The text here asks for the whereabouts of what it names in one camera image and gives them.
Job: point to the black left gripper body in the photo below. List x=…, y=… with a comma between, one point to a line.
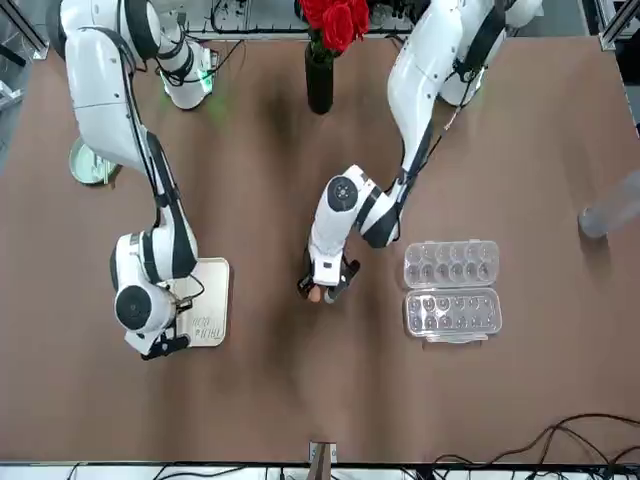
x=352, y=270

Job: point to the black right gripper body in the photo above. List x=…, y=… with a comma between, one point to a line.
x=170, y=346

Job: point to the brown egg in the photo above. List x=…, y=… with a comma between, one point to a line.
x=314, y=296

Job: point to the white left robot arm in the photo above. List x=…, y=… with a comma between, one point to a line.
x=425, y=75

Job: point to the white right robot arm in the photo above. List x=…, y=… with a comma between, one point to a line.
x=100, y=90

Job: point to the cream-white tray with bear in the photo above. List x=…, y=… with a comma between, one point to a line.
x=212, y=280

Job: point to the clear plastic egg carton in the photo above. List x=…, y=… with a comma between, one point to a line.
x=452, y=290

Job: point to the black vase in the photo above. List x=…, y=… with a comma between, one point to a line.
x=320, y=85

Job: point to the pale green plate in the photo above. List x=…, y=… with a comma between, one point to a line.
x=82, y=165

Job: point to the red rose bouquet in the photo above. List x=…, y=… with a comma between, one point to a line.
x=335, y=22

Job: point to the clear bottle with blue cap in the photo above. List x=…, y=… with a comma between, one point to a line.
x=610, y=210

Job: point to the aluminium post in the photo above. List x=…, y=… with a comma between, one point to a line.
x=322, y=462

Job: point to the aluminium frame rail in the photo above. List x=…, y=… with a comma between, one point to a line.
x=35, y=40
x=612, y=37

